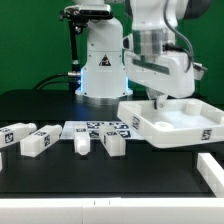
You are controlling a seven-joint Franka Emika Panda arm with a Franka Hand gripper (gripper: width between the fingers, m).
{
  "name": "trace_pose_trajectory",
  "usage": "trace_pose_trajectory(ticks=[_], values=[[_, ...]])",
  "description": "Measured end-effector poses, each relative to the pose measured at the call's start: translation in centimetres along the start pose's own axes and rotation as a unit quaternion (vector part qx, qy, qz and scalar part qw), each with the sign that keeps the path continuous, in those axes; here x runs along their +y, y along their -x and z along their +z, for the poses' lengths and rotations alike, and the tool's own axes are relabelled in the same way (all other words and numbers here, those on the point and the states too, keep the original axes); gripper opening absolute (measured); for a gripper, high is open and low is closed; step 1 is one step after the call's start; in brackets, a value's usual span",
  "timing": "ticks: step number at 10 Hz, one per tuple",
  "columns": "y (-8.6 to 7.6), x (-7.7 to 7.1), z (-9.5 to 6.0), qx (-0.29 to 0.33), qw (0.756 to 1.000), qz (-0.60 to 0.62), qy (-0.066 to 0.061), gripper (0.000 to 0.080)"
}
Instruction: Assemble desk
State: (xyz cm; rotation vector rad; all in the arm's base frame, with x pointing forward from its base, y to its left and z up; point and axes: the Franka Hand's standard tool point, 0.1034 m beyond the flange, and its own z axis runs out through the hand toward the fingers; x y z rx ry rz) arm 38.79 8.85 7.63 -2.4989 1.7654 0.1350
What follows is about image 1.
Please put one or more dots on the white right fence bar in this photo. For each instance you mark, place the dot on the white right fence bar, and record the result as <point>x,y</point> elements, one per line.
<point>212,173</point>

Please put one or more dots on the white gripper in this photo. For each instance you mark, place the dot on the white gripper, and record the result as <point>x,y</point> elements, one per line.
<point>152,60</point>

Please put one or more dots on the white front fence bar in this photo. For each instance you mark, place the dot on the white front fence bar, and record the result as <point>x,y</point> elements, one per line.
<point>112,211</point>

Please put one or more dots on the white square desk top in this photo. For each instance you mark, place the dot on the white square desk top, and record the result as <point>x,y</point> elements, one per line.
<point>179,122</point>

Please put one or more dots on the black camera on stand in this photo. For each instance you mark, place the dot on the black camera on stand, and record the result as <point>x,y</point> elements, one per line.
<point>78,17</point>

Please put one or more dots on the white left fence piece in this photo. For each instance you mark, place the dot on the white left fence piece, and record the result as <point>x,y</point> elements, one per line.
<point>1,163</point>

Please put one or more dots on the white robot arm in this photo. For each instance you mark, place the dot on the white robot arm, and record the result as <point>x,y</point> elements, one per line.
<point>103,77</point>

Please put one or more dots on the white fence bar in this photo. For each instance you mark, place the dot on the white fence bar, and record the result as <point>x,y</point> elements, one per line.
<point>212,173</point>
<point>112,211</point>

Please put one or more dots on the white marker base sheet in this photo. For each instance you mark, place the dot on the white marker base sheet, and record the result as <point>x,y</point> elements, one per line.
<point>92,128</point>

